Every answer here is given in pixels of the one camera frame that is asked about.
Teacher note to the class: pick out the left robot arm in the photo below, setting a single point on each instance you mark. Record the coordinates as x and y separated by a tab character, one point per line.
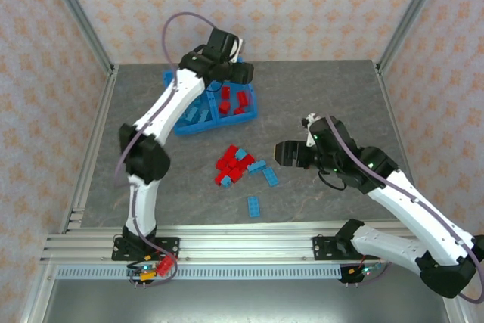
172	107

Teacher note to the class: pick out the yellow power connector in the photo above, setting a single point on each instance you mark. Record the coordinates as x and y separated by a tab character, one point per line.
147	274

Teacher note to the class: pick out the red power connector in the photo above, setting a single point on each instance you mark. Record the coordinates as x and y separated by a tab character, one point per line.
166	266

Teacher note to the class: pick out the curved blue lego piece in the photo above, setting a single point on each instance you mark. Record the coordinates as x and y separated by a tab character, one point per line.
239	154

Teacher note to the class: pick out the blue 2x4 lego brick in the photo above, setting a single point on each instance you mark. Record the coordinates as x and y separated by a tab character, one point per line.
270	176
257	167
254	206

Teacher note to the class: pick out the long aluminium frame rail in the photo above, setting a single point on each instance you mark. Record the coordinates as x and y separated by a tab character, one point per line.
246	243

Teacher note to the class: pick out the aluminium frame post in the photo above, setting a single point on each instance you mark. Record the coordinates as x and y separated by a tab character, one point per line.
80	16
411	16

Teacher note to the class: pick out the aluminium frame leg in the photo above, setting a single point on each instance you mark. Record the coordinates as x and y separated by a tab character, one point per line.
38	296

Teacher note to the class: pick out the blue divided plastic container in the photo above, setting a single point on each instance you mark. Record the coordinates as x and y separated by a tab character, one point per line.
217	124

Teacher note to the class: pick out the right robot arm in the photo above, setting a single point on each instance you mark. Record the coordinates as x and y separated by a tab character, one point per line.
408	205

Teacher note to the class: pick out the red lego brick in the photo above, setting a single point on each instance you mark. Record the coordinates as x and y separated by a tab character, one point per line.
225	93
236	173
225	106
247	159
230	152
219	178
242	99
239	110
221	164
232	164

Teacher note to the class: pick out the small blue 2x2 lego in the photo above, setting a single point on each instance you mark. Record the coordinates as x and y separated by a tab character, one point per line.
226	182

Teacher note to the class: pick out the aluminium side rail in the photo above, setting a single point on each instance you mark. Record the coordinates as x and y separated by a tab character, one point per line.
396	118
90	156

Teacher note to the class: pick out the large stepped blue lego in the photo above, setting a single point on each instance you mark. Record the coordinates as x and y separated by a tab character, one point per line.
191	113

